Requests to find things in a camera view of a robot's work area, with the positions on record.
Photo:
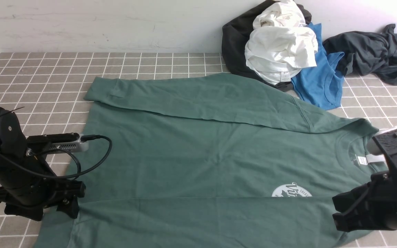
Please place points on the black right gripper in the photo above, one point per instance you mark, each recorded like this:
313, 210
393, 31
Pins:
372, 206

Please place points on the white crumpled shirt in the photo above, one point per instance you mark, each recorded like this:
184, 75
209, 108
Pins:
281, 44

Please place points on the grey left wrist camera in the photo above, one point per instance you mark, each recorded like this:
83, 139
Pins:
70, 142

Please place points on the blue t-shirt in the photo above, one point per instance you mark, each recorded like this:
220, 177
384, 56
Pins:
321, 85

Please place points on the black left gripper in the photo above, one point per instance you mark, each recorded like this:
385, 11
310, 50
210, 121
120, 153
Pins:
27, 195

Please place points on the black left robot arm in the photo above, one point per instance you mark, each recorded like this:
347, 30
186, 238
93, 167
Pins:
13, 143

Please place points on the black garment under pile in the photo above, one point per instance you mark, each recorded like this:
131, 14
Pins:
236, 33

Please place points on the green long-sleeve top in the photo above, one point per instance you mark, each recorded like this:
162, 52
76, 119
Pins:
214, 162

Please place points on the dark grey crumpled garment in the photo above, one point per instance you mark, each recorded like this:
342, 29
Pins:
367, 53

